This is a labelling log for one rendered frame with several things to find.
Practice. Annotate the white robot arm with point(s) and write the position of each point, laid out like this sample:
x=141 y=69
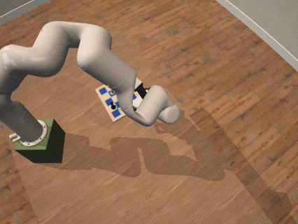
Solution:
x=46 y=58

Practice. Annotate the blue and cream chessboard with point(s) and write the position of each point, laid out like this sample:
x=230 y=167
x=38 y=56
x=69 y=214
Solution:
x=106 y=97

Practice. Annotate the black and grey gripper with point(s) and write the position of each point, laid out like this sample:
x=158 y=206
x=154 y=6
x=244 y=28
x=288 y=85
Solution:
x=138 y=100

